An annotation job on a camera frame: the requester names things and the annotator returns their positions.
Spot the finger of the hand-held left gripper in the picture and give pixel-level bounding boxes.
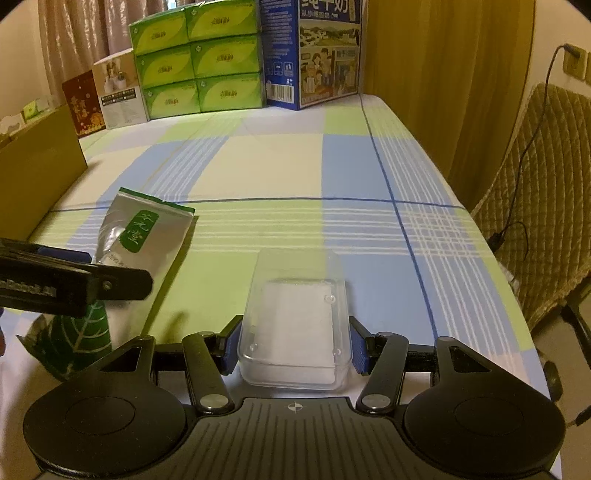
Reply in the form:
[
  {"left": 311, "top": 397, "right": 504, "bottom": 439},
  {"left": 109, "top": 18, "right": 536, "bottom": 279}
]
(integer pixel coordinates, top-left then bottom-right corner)
[
  {"left": 83, "top": 263, "right": 154, "bottom": 303},
  {"left": 0, "top": 237, "right": 92, "bottom": 266}
]

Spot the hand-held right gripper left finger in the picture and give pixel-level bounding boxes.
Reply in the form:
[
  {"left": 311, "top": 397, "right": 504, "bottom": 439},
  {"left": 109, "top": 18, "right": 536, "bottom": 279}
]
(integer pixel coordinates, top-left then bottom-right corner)
[{"left": 99, "top": 315, "right": 245, "bottom": 414}]

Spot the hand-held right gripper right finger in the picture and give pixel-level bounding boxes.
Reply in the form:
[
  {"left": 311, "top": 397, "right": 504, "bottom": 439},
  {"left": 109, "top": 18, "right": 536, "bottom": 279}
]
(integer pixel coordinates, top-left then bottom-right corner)
[{"left": 348, "top": 315, "right": 488, "bottom": 414}]

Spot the silver green leaf pouch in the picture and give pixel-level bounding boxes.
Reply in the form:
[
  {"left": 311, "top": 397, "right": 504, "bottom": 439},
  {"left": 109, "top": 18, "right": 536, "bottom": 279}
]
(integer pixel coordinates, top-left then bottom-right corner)
[{"left": 16, "top": 187, "right": 195, "bottom": 381}]

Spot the clear plastic box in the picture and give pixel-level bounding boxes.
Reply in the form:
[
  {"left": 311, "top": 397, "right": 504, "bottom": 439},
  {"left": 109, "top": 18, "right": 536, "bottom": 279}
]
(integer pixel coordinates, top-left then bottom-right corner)
[{"left": 237, "top": 249, "right": 354, "bottom": 393}]

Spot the brown cardboard box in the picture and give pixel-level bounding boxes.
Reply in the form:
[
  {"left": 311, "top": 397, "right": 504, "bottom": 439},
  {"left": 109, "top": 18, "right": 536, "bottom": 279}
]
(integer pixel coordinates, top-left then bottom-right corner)
[{"left": 0, "top": 104, "right": 88, "bottom": 245}]

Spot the plaid cloth covered desktop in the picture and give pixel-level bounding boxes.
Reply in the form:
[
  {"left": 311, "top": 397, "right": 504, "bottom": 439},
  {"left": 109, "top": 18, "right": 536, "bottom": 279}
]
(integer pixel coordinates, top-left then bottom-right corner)
[{"left": 0, "top": 92, "right": 539, "bottom": 416}]

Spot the white scalloped paper box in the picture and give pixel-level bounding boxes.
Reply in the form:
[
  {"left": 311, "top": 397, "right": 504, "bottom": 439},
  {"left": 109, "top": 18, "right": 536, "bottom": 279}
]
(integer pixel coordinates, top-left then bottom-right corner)
[{"left": 0, "top": 115, "right": 26, "bottom": 144}]

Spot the green tissue pack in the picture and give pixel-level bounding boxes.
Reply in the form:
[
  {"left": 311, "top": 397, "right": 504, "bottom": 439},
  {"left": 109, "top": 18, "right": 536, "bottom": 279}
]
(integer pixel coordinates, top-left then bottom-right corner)
[{"left": 23, "top": 99, "right": 51, "bottom": 121}]

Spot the dark red box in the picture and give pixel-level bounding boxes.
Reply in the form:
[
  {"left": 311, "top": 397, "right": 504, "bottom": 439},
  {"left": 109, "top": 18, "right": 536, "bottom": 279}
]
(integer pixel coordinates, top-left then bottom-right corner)
[{"left": 62, "top": 71, "right": 106, "bottom": 139}]

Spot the white photo printed box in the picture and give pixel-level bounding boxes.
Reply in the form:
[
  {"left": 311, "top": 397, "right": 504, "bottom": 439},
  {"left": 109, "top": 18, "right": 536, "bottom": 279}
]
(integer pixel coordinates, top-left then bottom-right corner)
[{"left": 92, "top": 50, "right": 149, "bottom": 130}]

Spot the pink curtain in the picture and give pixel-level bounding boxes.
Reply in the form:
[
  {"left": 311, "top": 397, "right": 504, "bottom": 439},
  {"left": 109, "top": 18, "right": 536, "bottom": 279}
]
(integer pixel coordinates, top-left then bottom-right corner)
[{"left": 37, "top": 0, "right": 185, "bottom": 107}]

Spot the stack of green tissue boxes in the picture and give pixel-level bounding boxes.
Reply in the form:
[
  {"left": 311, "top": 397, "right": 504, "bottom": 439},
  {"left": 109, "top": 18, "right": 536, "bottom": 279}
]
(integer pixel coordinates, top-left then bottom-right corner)
[{"left": 128, "top": 0, "right": 264, "bottom": 121}]

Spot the chair with quilted cover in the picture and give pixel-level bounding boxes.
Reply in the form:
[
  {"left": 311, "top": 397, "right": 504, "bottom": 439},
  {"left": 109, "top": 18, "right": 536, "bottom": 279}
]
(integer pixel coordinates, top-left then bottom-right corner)
[{"left": 468, "top": 83, "right": 591, "bottom": 425}]

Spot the yellow curtain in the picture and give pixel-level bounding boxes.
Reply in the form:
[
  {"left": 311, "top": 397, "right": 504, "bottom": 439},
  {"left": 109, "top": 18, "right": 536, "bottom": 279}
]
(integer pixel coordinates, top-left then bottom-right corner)
[{"left": 360, "top": 0, "right": 539, "bottom": 213}]

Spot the blue milk carton box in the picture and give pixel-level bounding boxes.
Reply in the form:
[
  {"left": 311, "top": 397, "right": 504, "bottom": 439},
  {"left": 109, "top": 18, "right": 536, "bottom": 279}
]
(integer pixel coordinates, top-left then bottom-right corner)
[{"left": 259, "top": 0, "right": 368, "bottom": 112}]

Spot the black charger cable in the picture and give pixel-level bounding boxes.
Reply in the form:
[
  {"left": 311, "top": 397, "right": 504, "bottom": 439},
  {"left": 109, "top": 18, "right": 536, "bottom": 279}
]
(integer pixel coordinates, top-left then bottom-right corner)
[{"left": 489, "top": 44, "right": 583, "bottom": 252}]

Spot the white wall socket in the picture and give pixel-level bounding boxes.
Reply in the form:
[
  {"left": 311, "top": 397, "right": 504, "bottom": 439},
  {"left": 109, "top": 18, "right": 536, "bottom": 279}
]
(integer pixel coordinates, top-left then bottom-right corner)
[{"left": 563, "top": 44, "right": 591, "bottom": 84}]

